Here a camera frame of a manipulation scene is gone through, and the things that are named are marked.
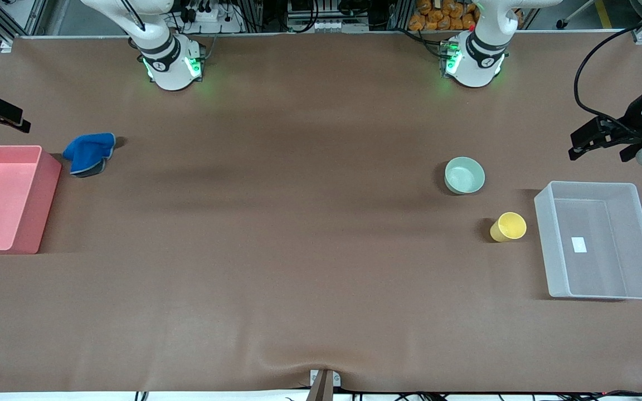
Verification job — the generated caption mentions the clear plastic bin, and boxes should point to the clear plastic bin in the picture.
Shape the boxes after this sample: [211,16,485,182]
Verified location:
[534,180,642,301]

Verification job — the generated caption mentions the pale green bowl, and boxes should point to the pale green bowl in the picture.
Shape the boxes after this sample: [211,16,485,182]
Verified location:
[444,157,486,195]

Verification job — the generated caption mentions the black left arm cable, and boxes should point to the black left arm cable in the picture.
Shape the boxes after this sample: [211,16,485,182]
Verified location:
[573,12,642,134]

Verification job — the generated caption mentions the white trolley leg with castor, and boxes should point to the white trolley leg with castor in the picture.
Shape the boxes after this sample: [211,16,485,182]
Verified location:
[555,0,597,30]

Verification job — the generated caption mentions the blue and grey cloth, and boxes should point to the blue and grey cloth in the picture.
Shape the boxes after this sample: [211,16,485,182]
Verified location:
[62,132,116,178]

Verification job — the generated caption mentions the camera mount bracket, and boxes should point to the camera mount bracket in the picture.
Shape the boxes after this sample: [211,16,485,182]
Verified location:
[307,369,342,401]

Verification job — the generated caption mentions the yellow cup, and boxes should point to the yellow cup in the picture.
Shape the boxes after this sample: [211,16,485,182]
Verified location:
[490,212,527,243]

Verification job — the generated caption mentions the white power strip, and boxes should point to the white power strip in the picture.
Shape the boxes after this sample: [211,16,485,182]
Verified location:
[179,0,244,34]

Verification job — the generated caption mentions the white terminal block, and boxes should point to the white terminal block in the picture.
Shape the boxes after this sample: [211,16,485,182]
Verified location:
[311,19,356,32]

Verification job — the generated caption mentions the orange snack bags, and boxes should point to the orange snack bags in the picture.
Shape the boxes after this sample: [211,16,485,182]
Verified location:
[408,0,480,32]

